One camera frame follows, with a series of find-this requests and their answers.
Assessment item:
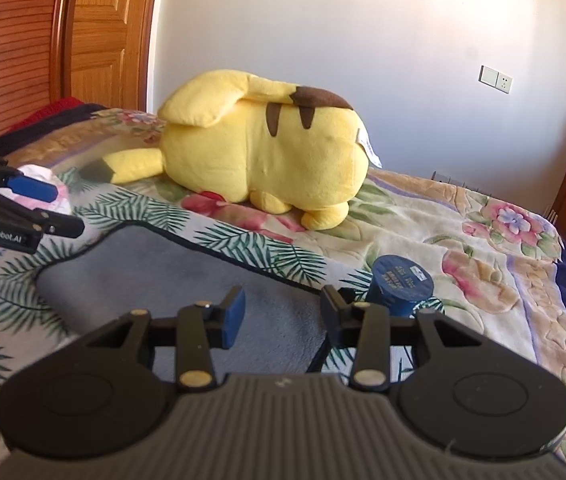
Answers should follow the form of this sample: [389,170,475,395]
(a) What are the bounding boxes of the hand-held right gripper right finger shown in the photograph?
[320,284,484,394]

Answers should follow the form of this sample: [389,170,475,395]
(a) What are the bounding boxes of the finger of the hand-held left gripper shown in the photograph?
[0,146,59,202]
[0,183,86,240]

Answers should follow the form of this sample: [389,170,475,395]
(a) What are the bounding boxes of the blue round cup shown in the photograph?
[365,254,434,319]

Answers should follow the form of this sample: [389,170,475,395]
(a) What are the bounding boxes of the dark blanket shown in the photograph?
[0,102,114,159]

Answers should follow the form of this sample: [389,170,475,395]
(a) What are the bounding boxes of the palm leaf printed cloth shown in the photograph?
[0,162,416,441]

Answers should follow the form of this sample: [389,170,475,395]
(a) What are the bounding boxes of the red cloth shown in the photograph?
[10,95,87,134]

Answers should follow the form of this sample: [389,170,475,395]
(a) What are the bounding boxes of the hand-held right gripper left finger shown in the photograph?
[88,285,246,394]

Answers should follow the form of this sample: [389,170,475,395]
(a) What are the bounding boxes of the wooden door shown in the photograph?
[61,0,164,112]

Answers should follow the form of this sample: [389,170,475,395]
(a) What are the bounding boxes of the yellow plush toy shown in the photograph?
[79,68,383,232]

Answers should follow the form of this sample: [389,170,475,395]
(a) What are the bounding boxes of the grey towel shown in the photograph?
[35,222,330,387]

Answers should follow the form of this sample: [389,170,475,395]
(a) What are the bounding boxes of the pink white cloth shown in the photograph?
[0,163,74,217]

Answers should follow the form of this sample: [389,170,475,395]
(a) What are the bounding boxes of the floral blanket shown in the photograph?
[0,106,566,479]

